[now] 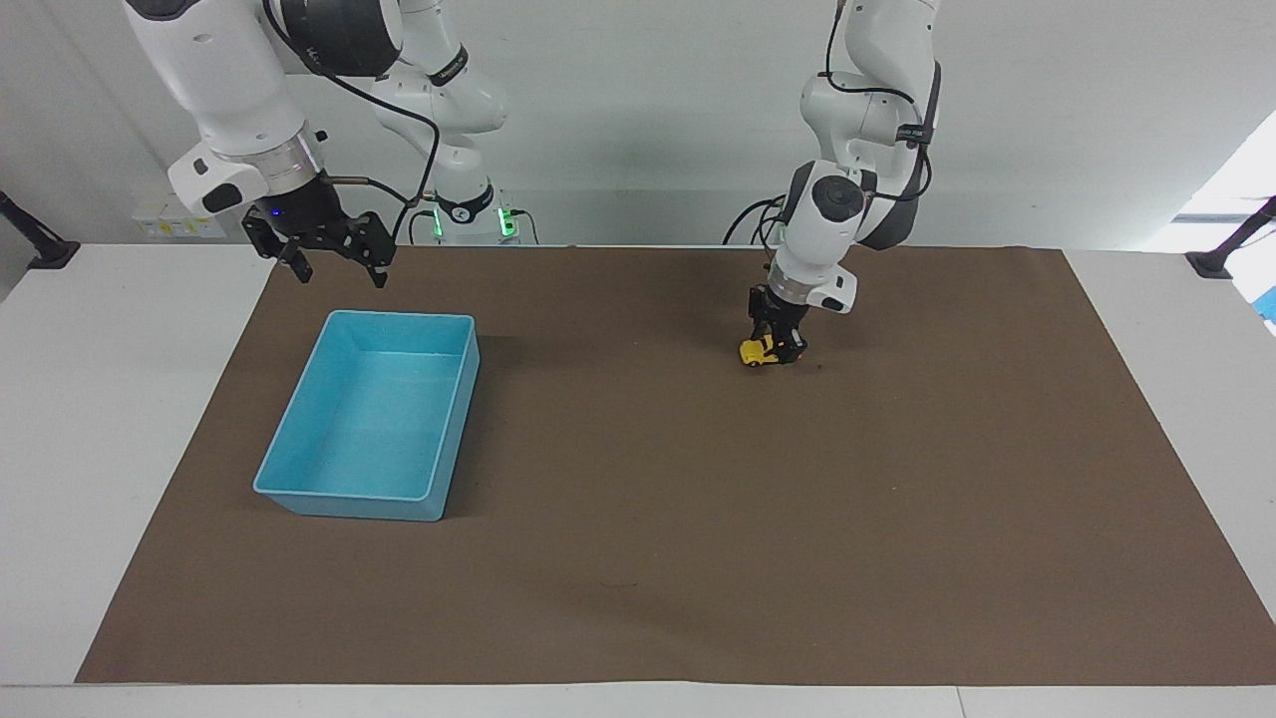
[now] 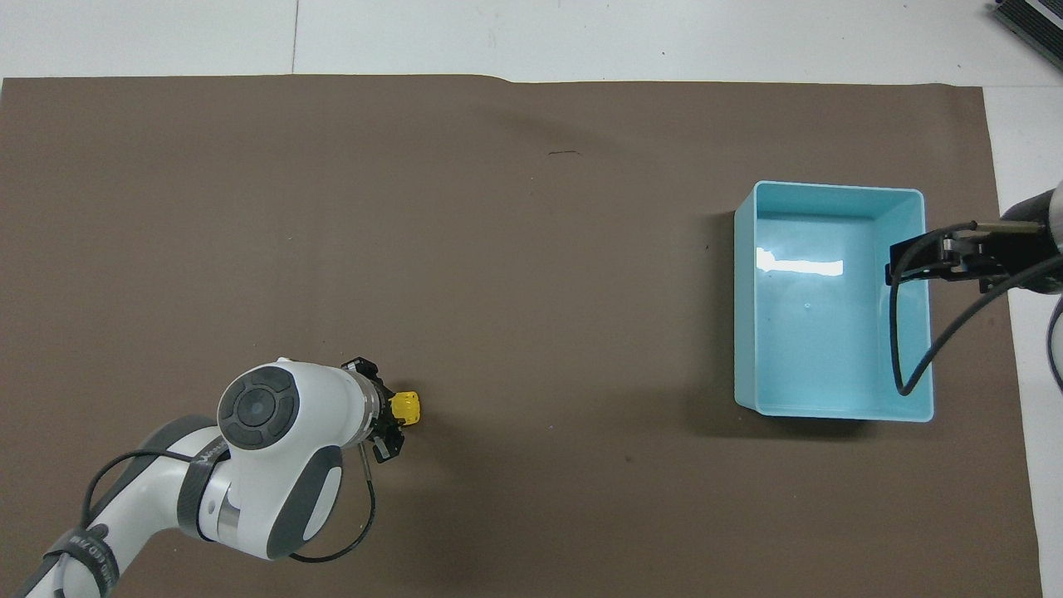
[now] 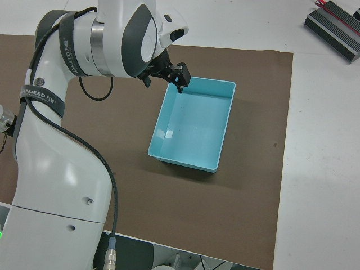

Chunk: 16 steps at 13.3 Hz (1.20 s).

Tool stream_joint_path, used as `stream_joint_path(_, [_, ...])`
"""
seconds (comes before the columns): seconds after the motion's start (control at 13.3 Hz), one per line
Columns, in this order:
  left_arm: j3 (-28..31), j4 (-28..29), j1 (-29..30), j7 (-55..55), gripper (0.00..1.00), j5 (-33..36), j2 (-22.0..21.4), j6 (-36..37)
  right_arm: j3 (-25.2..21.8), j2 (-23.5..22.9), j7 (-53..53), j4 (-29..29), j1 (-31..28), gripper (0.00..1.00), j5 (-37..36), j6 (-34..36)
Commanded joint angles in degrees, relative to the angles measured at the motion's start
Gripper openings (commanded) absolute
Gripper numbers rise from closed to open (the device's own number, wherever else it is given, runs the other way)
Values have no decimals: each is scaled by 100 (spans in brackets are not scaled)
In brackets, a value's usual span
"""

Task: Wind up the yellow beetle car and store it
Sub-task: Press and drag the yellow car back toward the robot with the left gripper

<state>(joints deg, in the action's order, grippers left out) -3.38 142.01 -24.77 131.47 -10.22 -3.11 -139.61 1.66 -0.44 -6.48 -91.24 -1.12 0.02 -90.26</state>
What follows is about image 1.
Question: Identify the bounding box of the white socket box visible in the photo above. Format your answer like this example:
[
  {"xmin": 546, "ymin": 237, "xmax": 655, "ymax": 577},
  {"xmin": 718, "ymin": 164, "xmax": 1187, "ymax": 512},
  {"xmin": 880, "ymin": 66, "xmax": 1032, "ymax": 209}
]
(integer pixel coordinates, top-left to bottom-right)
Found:
[{"xmin": 132, "ymin": 197, "xmax": 229, "ymax": 241}]

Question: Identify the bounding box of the black stand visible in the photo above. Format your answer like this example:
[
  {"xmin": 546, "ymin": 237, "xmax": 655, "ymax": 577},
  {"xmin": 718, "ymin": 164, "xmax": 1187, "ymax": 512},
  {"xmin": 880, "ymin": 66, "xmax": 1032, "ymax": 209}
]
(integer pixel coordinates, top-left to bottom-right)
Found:
[
  {"xmin": 0, "ymin": 189, "xmax": 82, "ymax": 271},
  {"xmin": 1184, "ymin": 195, "xmax": 1276, "ymax": 280}
]

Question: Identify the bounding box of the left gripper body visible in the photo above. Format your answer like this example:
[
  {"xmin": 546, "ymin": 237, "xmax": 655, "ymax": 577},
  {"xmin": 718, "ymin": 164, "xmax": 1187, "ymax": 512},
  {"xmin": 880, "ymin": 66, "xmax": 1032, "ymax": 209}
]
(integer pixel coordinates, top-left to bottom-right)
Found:
[{"xmin": 750, "ymin": 285, "xmax": 810, "ymax": 334}]

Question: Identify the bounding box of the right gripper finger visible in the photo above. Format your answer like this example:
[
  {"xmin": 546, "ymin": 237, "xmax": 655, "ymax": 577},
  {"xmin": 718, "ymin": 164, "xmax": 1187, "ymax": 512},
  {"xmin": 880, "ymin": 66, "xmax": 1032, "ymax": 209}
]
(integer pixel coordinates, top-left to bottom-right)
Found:
[
  {"xmin": 333, "ymin": 210, "xmax": 396, "ymax": 291},
  {"xmin": 241, "ymin": 209, "xmax": 313, "ymax": 285}
]

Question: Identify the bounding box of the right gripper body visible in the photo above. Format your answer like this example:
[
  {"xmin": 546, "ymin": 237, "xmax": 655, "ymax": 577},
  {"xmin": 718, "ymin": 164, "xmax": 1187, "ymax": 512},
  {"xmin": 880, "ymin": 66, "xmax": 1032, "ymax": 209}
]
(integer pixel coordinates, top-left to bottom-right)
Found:
[{"xmin": 249, "ymin": 175, "xmax": 350, "ymax": 242}]

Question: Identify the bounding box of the light blue plastic bin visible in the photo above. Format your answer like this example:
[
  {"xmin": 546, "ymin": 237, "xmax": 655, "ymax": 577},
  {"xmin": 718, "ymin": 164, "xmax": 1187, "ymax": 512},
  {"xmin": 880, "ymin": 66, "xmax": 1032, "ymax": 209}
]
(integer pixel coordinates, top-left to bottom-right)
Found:
[{"xmin": 252, "ymin": 310, "xmax": 482, "ymax": 524}]

